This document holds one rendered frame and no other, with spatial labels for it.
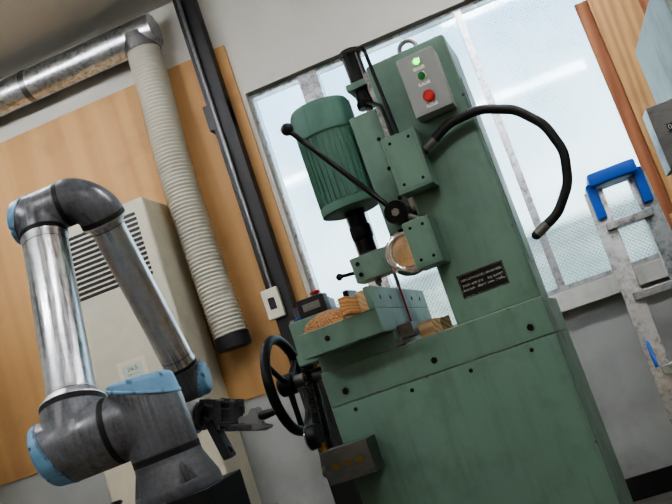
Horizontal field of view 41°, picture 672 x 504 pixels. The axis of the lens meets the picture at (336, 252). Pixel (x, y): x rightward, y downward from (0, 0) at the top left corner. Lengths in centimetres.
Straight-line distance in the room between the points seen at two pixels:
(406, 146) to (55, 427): 105
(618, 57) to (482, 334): 185
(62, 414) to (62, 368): 12
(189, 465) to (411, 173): 88
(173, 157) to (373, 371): 200
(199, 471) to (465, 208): 91
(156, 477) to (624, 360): 226
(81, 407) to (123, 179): 232
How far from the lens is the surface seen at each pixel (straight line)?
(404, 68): 231
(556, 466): 215
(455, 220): 227
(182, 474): 194
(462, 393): 216
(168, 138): 400
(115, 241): 229
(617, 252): 306
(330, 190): 240
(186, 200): 391
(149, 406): 194
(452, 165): 229
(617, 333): 373
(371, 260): 239
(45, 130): 448
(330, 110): 244
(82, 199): 227
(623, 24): 380
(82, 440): 200
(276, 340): 250
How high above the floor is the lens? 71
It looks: 9 degrees up
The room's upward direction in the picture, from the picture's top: 19 degrees counter-clockwise
